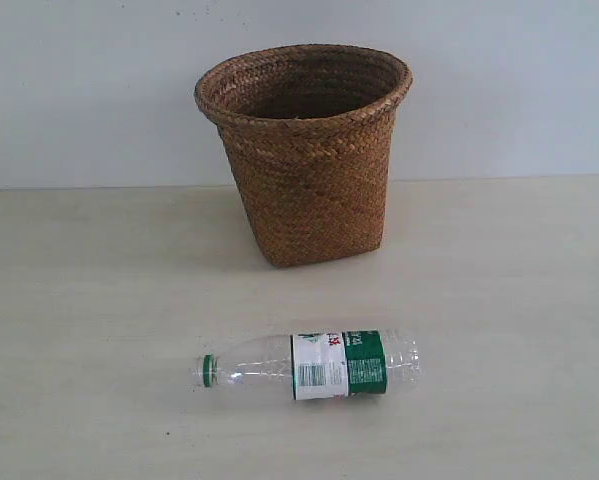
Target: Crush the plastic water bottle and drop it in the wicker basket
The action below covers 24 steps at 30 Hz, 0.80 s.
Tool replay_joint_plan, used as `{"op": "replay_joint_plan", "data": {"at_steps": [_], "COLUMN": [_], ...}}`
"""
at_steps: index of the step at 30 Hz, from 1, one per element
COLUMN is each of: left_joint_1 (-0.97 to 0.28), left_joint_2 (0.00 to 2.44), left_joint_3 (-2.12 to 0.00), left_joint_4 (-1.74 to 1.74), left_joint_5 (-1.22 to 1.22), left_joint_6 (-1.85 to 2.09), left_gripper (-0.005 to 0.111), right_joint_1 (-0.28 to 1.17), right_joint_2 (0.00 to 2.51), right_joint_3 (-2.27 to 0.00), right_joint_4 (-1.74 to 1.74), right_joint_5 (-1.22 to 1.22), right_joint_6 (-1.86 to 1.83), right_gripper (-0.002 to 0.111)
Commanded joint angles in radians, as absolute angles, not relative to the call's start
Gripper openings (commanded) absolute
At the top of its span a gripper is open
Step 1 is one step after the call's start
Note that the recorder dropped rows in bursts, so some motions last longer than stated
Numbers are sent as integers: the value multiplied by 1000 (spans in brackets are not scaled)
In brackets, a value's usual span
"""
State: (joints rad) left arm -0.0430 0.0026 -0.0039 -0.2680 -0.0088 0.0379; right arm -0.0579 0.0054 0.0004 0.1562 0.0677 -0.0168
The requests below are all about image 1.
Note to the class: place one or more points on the clear plastic bottle green label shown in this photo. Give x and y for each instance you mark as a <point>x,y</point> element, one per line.
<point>313,366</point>

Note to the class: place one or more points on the brown woven wicker basket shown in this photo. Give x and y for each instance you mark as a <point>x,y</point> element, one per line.
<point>307,131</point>

